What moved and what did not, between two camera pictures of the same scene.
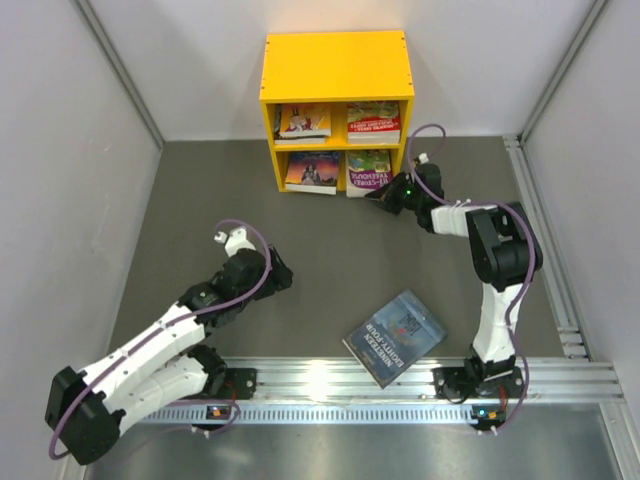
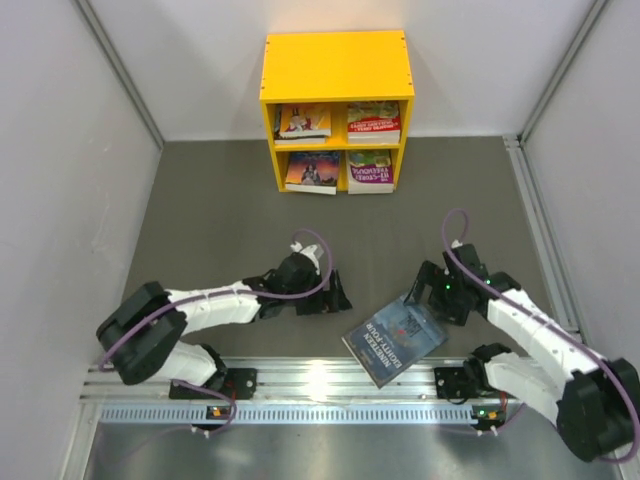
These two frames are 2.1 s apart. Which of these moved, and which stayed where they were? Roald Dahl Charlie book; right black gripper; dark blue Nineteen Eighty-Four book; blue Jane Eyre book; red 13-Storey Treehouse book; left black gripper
Moved: right black gripper; left black gripper
Stayed: red 13-Storey Treehouse book; Roald Dahl Charlie book; blue Jane Eyre book; dark blue Nineteen Eighty-Four book
